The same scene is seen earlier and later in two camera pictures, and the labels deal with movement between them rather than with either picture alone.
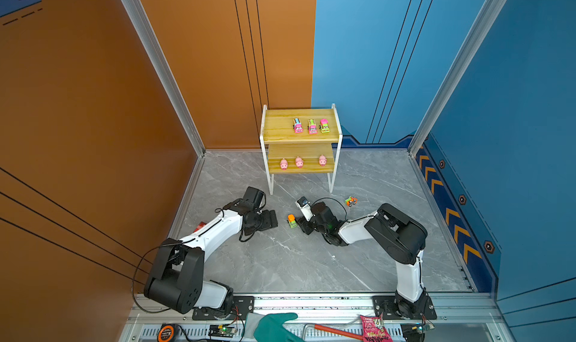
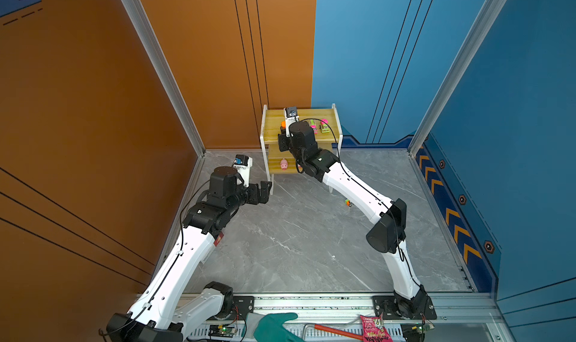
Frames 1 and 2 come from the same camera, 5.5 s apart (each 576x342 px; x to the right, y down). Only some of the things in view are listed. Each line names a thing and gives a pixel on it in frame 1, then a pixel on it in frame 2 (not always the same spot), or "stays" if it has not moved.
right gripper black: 303,224 → 283,139
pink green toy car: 312,127 stays
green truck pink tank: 324,126 stays
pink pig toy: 283,164 stays
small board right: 423,328 stays
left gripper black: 268,223 → 255,199
